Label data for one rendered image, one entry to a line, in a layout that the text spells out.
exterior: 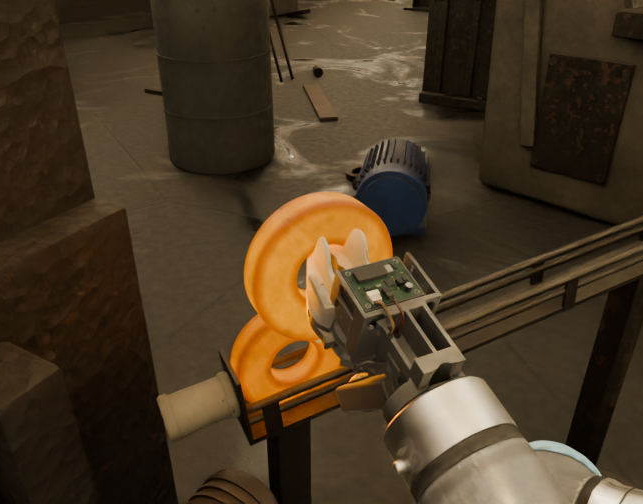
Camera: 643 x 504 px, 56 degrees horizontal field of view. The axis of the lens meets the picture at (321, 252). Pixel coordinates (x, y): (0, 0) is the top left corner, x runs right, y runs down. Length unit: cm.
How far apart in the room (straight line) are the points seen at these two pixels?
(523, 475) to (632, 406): 152
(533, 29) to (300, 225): 232
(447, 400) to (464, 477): 5
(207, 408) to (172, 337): 127
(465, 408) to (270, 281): 23
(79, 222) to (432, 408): 52
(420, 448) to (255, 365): 36
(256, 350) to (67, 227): 27
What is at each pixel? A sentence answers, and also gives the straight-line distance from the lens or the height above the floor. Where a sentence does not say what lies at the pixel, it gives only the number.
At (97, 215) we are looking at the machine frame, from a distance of 81.
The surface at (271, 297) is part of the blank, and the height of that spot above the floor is 88.
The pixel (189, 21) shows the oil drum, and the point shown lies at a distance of 302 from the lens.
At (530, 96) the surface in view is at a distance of 284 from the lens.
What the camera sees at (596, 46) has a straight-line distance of 274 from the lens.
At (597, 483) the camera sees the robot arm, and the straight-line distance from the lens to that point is 59.
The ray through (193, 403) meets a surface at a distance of 76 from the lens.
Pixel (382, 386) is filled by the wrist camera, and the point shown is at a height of 88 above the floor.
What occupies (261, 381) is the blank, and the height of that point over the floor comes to 69.
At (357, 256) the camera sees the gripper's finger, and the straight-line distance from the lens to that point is 56.
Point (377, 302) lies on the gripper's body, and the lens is 47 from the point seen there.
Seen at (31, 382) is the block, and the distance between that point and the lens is 68.
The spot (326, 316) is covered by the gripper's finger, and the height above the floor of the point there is 90.
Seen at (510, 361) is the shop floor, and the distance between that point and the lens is 196.
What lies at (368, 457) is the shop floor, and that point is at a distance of 161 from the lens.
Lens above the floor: 121
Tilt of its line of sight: 30 degrees down
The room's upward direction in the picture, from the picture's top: straight up
